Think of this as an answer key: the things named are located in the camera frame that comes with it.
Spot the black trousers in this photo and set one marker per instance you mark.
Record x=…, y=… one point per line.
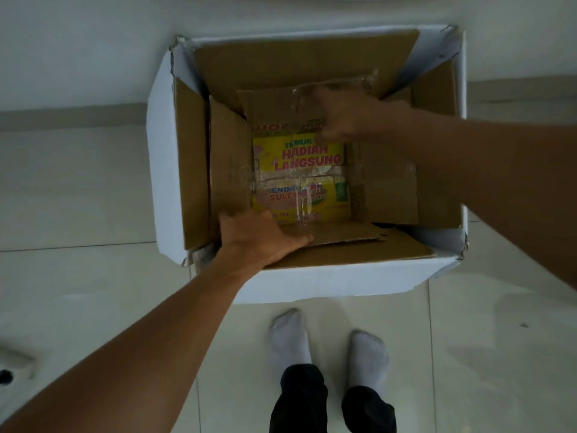
x=302, y=401

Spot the person's right hand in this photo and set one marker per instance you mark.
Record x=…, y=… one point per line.
x=365, y=119

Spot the large white cardboard box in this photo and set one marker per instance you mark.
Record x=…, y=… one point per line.
x=342, y=281

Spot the person's right fingers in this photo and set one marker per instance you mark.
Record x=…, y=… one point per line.
x=336, y=108

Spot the brown carton with yellow label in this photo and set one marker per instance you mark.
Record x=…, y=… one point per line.
x=387, y=193

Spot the person's left thumb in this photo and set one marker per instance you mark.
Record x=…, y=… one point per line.
x=295, y=242

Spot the white fixture with black knob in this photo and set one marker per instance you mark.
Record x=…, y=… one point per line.
x=13, y=367

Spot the person's left hand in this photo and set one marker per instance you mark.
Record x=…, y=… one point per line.
x=254, y=243

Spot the person's left forearm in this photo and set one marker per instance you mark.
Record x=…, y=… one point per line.
x=135, y=356

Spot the person's right forearm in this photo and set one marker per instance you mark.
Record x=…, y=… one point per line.
x=505, y=184

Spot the grey sock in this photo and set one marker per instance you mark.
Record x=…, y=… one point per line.
x=289, y=338
x=367, y=360

